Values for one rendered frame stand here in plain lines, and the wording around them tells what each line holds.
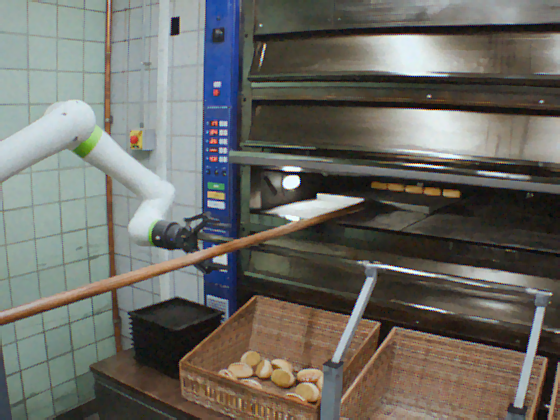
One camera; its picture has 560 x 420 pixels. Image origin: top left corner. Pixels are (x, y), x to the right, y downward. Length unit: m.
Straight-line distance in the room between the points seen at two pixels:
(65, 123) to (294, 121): 0.91
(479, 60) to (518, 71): 0.13
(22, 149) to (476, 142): 1.34
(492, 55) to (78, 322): 2.23
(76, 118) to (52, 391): 1.69
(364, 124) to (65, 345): 1.80
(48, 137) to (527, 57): 1.41
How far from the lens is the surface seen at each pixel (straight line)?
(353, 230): 1.96
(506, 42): 1.79
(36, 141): 1.50
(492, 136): 1.76
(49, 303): 1.19
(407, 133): 1.84
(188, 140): 2.37
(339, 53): 1.96
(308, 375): 2.04
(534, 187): 1.60
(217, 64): 2.23
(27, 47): 2.54
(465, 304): 1.86
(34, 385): 2.79
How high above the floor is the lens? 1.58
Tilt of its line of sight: 10 degrees down
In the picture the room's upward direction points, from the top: 1 degrees clockwise
